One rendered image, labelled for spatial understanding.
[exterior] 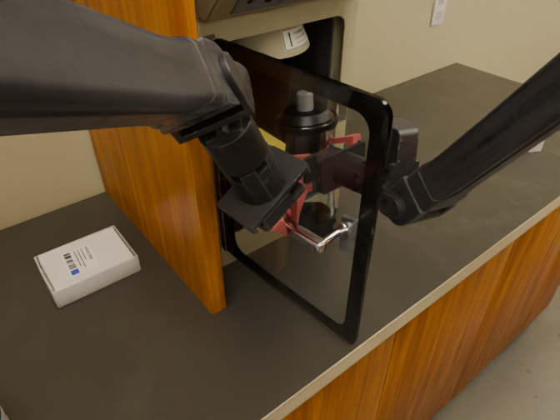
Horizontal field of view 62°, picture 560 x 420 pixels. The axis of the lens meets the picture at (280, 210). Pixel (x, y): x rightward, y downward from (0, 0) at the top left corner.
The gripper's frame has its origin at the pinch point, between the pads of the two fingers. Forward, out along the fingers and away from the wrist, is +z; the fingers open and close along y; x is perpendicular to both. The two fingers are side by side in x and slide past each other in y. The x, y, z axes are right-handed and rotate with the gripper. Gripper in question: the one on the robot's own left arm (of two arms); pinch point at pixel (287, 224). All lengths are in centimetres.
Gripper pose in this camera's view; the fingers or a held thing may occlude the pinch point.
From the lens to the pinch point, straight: 60.9
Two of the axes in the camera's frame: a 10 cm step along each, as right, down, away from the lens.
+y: -6.5, 7.3, -2.2
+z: 3.3, 5.3, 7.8
